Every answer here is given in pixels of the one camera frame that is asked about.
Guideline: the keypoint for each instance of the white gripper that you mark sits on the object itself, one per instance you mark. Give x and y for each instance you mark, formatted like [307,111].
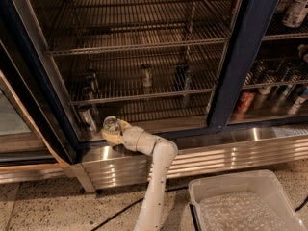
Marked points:
[131,136]

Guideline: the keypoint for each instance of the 7up can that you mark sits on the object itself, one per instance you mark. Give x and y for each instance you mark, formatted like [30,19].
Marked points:
[111,126]

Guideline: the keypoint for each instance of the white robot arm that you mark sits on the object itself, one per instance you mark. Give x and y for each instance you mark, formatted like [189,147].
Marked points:
[163,152]

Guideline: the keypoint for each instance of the steel fridge base grille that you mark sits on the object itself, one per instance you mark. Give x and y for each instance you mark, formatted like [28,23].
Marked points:
[108,167]

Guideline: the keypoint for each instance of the open glass fridge door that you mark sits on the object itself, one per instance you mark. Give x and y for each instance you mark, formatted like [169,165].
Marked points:
[35,126]

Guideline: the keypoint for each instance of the red can behind glass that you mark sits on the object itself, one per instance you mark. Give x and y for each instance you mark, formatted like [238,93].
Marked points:
[245,99]

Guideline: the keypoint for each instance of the blue white can right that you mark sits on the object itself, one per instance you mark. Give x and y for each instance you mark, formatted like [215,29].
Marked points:
[299,100]

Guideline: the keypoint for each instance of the white can top right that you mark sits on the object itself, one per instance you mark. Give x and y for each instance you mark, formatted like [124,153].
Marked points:
[295,14]

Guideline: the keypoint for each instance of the bubble wrap sheet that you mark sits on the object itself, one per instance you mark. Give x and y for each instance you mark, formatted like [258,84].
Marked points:
[240,211]

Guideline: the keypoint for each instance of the clear plastic bin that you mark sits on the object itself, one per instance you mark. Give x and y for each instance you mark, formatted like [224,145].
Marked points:
[262,182]

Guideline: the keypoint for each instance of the lower wire shelf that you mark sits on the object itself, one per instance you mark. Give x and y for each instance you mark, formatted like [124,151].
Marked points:
[119,79]

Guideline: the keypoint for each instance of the wire shelf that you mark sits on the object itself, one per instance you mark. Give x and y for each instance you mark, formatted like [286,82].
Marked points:
[119,79]
[101,26]

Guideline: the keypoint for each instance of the upper wire shelf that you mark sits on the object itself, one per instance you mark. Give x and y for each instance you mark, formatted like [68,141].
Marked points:
[101,26]

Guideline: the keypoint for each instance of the dark blue fridge door frame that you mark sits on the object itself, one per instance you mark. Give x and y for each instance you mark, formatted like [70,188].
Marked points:
[253,20]

